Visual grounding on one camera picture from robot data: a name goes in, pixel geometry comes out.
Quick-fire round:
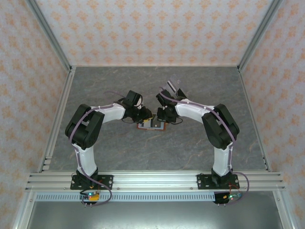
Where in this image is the dark credit card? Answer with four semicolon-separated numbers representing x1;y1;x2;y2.
152;115;165;129

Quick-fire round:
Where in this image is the brown leather card holder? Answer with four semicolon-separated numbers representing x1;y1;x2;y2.
137;114;166;132

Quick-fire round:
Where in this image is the left controller board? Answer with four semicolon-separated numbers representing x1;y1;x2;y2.
80;192;101;202

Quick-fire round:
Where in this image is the controller board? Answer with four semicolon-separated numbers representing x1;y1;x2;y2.
214;192;244;205
80;192;101;202

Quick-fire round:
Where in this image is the grey metal panel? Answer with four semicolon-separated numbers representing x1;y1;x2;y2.
26;201;290;229

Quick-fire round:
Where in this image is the right controller board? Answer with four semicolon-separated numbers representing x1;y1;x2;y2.
214;192;244;205

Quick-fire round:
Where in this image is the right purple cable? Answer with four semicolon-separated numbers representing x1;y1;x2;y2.
158;87;251;206

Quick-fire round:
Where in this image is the long aluminium base rail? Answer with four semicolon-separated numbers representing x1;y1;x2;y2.
25;171;286;191

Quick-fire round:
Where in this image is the aluminium side rail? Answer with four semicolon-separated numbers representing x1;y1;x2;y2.
38;66;77;172
238;66;272;172

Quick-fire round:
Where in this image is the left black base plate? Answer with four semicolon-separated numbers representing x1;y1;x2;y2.
70;174;114;190

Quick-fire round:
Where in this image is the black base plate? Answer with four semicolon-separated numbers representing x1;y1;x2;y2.
70;174;114;190
196;174;239;190

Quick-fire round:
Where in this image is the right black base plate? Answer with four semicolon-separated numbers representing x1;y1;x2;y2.
196;174;239;190

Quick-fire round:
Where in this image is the grey slotted cable duct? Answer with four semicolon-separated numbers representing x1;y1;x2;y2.
35;192;216;202

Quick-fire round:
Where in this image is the aluminium corner post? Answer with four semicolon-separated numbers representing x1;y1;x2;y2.
25;0;73;72
238;0;284;72

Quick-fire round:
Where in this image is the aluminium frame bar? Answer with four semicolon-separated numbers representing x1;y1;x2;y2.
11;190;38;229
273;190;296;229

